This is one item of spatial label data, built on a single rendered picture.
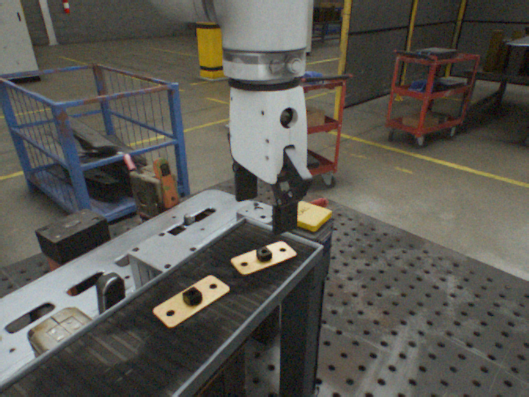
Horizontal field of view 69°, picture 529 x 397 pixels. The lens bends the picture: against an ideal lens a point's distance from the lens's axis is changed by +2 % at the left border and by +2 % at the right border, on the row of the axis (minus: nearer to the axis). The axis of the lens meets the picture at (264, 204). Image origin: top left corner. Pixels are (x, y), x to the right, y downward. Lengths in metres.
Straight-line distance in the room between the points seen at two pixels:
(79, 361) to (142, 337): 0.06
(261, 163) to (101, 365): 0.25
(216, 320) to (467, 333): 0.84
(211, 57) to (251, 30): 7.40
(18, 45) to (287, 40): 8.34
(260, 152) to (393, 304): 0.86
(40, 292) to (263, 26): 0.62
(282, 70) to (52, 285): 0.60
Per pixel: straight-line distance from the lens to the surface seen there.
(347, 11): 4.98
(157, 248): 0.64
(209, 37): 7.73
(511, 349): 1.18
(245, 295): 0.46
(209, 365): 0.39
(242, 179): 0.49
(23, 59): 8.68
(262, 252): 0.51
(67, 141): 2.47
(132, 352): 0.42
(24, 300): 0.80
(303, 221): 0.59
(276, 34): 0.37
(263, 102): 0.38
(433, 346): 1.10
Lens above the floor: 1.47
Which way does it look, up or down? 29 degrees down
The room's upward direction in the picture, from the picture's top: straight up
